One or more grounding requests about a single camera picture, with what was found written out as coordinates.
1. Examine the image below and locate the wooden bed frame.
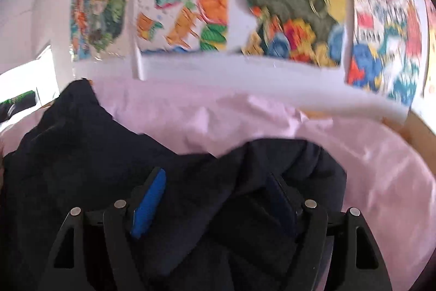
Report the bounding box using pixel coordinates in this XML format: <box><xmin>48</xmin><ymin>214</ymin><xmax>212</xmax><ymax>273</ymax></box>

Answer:
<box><xmin>296</xmin><ymin>112</ymin><xmax>435</xmax><ymax>154</ymax></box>

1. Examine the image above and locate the pink bed sheet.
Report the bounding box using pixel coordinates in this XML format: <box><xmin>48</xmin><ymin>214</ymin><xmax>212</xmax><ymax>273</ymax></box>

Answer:
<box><xmin>0</xmin><ymin>77</ymin><xmax>436</xmax><ymax>291</ymax></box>

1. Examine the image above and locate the black puffer jacket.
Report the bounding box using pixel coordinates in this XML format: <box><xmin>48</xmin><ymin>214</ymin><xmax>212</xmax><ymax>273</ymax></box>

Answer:
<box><xmin>1</xmin><ymin>80</ymin><xmax>347</xmax><ymax>290</ymax></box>

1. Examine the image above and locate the anime girl drawing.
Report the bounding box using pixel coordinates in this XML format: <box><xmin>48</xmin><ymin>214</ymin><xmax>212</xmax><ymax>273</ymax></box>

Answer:
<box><xmin>69</xmin><ymin>0</ymin><xmax>113</xmax><ymax>63</ymax></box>

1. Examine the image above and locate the pale orange drawing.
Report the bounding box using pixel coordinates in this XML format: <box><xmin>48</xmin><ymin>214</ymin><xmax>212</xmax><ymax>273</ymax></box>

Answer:
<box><xmin>423</xmin><ymin>0</ymin><xmax>435</xmax><ymax>97</ymax></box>

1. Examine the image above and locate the blond character drawing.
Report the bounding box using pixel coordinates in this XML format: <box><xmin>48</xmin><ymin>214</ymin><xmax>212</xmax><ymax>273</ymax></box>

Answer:
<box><xmin>87</xmin><ymin>0</ymin><xmax>127</xmax><ymax>57</ymax></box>

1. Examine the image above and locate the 2024 dragon drawing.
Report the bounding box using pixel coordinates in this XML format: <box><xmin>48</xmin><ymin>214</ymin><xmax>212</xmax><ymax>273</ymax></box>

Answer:
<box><xmin>347</xmin><ymin>0</ymin><xmax>422</xmax><ymax>106</ymax></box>

